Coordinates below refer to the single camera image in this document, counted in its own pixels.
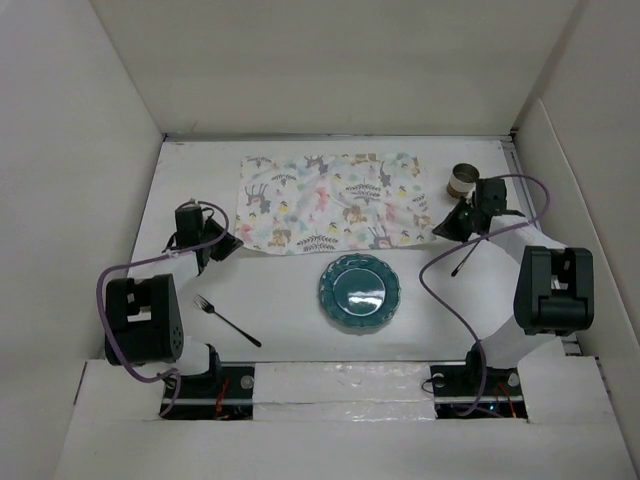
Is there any brown paper cup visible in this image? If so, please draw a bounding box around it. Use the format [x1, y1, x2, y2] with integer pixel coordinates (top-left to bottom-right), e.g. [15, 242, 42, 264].
[446, 163, 480, 198]

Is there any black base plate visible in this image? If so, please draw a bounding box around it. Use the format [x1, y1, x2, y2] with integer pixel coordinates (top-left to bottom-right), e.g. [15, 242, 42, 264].
[421, 363, 528, 420]
[162, 363, 255, 421]

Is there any teal scalloped plate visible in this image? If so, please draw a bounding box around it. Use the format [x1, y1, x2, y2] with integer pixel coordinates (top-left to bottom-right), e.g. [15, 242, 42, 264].
[318, 254, 401, 331]

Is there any black fork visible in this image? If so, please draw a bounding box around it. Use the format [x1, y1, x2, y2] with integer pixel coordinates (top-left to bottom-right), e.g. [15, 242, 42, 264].
[193, 295, 262, 348]

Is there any black spoon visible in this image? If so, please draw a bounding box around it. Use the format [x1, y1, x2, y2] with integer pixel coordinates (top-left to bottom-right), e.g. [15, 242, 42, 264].
[451, 244, 478, 277]

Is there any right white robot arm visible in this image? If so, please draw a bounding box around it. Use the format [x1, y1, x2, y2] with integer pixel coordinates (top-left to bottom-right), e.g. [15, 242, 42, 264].
[433, 175, 595, 394]

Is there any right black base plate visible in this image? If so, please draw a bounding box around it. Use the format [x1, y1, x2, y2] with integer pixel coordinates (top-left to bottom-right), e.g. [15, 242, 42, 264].
[421, 363, 528, 420]

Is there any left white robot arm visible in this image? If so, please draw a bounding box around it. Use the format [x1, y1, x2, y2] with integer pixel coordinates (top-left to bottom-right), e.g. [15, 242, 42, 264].
[95, 200, 242, 384]

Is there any floral cloth placemat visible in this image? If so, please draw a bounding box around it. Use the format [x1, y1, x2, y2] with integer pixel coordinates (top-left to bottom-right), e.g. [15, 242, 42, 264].
[235, 152, 435, 256]

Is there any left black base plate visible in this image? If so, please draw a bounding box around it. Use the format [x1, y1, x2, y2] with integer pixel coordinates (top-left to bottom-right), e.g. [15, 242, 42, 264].
[162, 363, 255, 421]

